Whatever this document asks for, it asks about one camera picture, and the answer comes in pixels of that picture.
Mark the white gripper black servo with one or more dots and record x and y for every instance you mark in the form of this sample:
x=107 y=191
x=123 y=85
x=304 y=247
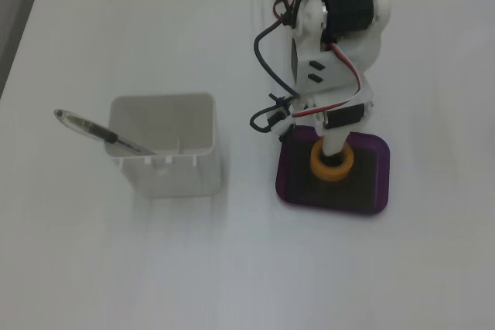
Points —
x=345 y=118

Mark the yellow tape roll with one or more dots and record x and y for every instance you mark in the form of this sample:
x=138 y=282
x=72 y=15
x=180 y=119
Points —
x=328 y=173

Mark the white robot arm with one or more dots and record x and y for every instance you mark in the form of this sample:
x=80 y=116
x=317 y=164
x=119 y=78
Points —
x=340 y=28

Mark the purple metal tray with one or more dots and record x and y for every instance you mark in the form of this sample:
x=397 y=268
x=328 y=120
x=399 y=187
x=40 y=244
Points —
x=367 y=187

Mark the white rectangular pen holder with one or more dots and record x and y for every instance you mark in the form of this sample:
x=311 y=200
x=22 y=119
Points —
x=174 y=175

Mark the black clear ballpoint pen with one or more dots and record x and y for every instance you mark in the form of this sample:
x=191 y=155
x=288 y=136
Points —
x=96 y=131

